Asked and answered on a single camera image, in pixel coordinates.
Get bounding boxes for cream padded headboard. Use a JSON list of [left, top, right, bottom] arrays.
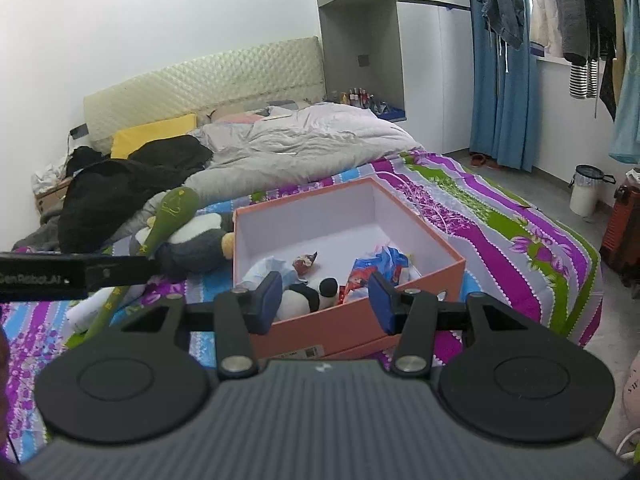
[[84, 37, 326, 153]]

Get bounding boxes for black garment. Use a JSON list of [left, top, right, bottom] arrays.
[[58, 134, 213, 254]]

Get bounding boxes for orange cardboard box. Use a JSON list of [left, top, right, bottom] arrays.
[[233, 178, 465, 359]]

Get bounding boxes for blue plastic bag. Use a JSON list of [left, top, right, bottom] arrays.
[[342, 245, 411, 304]]

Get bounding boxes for white cylindrical bottle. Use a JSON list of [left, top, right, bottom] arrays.
[[65, 287, 114, 334]]

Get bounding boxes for colourful striped floral bedsheet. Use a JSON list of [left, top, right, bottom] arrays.
[[1, 150, 603, 462]]

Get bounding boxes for grey quilt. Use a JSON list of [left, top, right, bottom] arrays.
[[14, 103, 419, 252]]

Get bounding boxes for hanging clothes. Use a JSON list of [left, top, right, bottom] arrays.
[[470, 0, 640, 165]]

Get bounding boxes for grey white penguin plush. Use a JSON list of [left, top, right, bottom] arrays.
[[151, 212, 234, 281]]

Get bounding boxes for grey white wardrobe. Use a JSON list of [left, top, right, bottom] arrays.
[[317, 0, 473, 154]]

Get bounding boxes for small panda plush toy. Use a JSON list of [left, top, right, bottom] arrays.
[[274, 278, 340, 321]]

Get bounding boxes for yellow pillow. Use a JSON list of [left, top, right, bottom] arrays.
[[111, 114, 198, 159]]

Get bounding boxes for white trash bin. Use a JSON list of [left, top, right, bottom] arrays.
[[570, 164, 616, 218]]

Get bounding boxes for red snack packet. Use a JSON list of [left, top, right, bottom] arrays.
[[292, 252, 318, 276]]

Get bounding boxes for blue curtain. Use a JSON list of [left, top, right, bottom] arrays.
[[470, 0, 539, 171]]

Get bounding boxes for red brown suitcase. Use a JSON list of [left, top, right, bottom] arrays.
[[600, 167, 640, 297]]

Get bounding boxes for long green plush stick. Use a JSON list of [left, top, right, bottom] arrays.
[[85, 186, 198, 340]]

